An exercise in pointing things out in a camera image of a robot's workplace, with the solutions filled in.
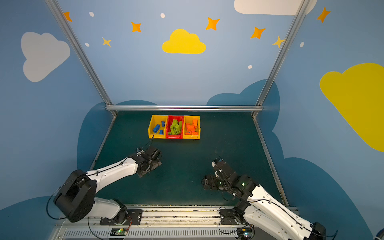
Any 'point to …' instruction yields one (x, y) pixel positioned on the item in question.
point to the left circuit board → (118, 232)
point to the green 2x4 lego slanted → (174, 123)
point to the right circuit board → (244, 233)
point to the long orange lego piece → (192, 133)
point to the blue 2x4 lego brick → (156, 128)
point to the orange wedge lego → (195, 122)
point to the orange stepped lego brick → (190, 127)
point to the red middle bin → (169, 122)
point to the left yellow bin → (155, 120)
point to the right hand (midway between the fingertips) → (209, 180)
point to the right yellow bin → (188, 120)
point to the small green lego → (172, 132)
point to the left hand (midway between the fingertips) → (155, 165)
